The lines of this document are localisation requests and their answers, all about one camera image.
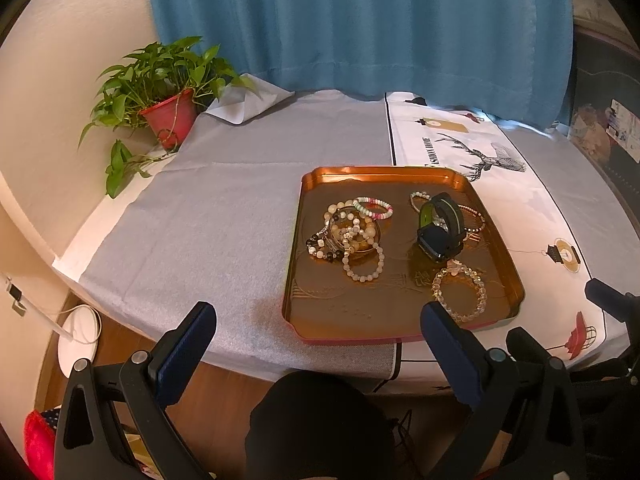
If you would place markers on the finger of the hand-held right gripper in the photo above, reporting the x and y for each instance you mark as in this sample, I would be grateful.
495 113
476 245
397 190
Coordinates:
525 346
615 302

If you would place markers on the black green wrist watch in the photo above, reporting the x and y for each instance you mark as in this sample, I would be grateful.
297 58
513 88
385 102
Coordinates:
440 232

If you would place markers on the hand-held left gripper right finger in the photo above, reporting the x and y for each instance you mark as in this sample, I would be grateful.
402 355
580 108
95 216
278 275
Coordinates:
447 355

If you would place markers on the red cushion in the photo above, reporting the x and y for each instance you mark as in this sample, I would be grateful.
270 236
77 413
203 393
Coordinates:
37 442

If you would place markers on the red plant pot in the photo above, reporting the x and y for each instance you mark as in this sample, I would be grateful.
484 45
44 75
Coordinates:
170 115

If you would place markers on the person's dark trousered leg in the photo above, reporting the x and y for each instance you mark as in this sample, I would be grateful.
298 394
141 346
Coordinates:
315 425

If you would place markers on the gold metal tray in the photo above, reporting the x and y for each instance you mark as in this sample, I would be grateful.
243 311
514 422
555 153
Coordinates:
350 305

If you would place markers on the white printed table runner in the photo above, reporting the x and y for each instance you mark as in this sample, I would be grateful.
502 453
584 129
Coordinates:
540 210

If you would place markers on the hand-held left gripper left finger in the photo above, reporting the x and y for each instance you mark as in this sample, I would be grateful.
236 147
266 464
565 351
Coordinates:
185 355

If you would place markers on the green potted plant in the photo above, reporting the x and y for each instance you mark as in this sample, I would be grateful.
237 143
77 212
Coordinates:
160 65

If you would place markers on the white round lamp base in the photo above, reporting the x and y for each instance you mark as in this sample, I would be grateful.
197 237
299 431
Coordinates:
75 345

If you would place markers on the blue curtain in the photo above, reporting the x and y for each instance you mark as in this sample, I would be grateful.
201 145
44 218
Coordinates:
350 25

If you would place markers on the dark printed blanket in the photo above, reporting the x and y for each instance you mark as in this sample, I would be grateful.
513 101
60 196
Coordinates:
600 110

